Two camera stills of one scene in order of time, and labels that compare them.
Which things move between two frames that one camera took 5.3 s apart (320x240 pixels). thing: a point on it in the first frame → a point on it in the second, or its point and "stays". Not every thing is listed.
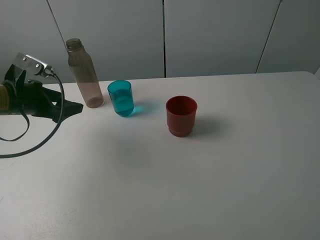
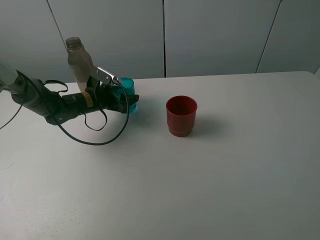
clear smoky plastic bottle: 85,77 stays
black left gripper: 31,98 → 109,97
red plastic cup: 180,112 stays
